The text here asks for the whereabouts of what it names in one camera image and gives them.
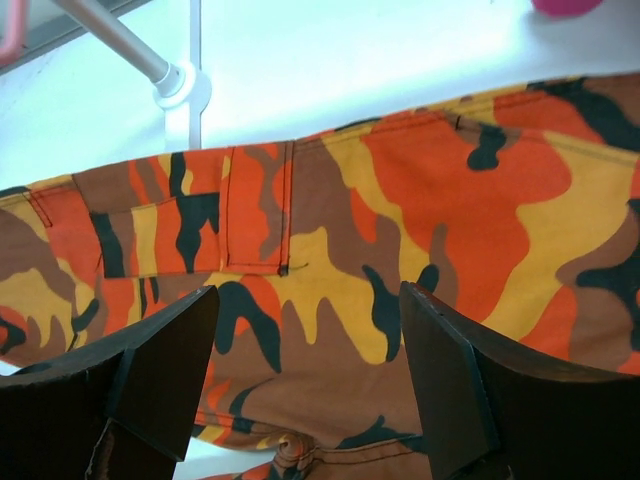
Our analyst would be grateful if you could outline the orange camouflage trousers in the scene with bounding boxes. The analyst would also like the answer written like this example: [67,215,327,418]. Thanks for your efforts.
[1,74,639,479]

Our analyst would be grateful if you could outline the magenta pink garment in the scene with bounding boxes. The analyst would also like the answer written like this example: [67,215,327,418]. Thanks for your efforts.
[531,0,603,18]

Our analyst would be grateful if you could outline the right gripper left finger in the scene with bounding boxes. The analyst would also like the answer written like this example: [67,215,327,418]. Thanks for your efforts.
[1,287,219,479]

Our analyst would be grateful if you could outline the white metal clothes rack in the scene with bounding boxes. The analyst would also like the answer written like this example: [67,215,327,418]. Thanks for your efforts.
[57,1,212,152]

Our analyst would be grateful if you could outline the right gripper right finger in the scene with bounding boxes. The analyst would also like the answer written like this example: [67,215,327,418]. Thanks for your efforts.
[399,282,639,479]

